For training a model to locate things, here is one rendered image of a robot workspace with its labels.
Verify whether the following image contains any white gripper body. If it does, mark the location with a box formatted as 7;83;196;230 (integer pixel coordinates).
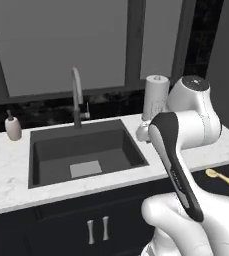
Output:
135;121;152;143

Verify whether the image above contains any black open drawer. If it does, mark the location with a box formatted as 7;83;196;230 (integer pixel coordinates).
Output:
188;161;229;203

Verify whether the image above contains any tan pizza cutter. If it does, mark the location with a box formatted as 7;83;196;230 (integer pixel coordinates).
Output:
204;168;229;192

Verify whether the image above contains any white paper towel roll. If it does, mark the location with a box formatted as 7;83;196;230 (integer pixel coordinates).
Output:
141;74;171;122

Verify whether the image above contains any dark grey sink basin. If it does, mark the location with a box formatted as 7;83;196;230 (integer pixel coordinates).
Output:
27;118;151;190

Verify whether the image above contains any grey sink tap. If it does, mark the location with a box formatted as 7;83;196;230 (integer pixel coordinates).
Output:
70;66;91;130

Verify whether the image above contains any black cupboard door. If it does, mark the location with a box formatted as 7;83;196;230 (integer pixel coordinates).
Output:
35;203;100;256
97;196;155;256

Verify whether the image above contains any grey framed window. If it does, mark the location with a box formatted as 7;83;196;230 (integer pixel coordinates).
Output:
0;0;198;107

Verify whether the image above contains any beige soap dispenser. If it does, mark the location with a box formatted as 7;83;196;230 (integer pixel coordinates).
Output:
4;109;23;142

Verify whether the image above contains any silver cupboard handle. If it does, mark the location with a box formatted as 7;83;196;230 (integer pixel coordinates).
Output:
101;215;111;242
86;218;96;245

